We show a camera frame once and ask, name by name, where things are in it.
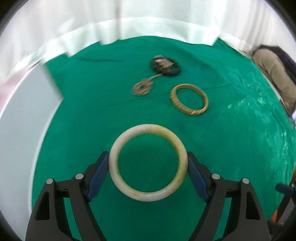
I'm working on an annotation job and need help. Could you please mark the white jade bangle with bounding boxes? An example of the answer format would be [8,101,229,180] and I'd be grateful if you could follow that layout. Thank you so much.
[108,123,188,202]

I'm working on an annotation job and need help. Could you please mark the gold ribbed bangle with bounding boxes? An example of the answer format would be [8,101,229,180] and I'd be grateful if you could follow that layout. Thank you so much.
[170,83,209,115]

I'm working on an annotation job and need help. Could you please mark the black bead bracelet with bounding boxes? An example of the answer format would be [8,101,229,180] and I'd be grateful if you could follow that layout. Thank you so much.
[149,55,182,77]

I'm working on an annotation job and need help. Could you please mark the white cardboard box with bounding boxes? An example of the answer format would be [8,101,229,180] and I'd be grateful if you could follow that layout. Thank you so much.
[1,64,63,240]

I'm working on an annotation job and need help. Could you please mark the green cloth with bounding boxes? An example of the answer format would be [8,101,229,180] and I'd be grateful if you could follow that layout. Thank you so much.
[31,36,296,241]

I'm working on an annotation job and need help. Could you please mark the beige clothed person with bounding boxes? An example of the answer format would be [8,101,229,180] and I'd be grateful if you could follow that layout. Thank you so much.
[252,45,295,116]

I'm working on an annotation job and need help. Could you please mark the white curtain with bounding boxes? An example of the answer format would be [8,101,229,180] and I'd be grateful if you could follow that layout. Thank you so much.
[1,1,279,82]

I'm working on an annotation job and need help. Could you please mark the gold coin pendant necklace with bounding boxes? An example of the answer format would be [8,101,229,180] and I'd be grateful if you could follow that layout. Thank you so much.
[131,72,164,96]

